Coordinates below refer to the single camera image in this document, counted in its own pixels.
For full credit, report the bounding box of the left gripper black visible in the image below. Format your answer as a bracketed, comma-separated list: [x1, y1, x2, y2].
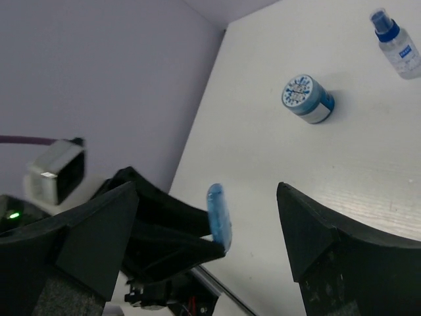
[95, 167, 226, 315]

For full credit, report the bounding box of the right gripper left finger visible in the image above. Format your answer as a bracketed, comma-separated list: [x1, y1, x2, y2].
[1, 182, 138, 315]

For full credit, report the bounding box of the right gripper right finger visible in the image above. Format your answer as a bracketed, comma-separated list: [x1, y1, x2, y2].
[276, 182, 420, 315]

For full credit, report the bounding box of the blue lead case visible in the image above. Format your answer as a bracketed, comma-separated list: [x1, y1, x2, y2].
[207, 183, 232, 253]

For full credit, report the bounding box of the blue round jar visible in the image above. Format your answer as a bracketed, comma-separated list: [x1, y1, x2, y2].
[282, 74, 335, 124]

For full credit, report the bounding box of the small clear spray bottle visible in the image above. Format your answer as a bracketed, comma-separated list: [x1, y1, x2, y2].
[370, 8, 420, 80]

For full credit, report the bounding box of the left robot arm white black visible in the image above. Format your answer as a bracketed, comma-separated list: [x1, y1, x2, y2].
[1, 167, 228, 315]

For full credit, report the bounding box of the aluminium frame rail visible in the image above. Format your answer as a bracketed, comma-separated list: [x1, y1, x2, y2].
[191, 265, 258, 316]

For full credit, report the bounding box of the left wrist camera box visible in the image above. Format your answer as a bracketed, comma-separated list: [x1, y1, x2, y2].
[24, 138, 86, 206]

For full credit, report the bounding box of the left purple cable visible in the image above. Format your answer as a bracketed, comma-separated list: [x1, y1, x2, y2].
[0, 134, 57, 145]

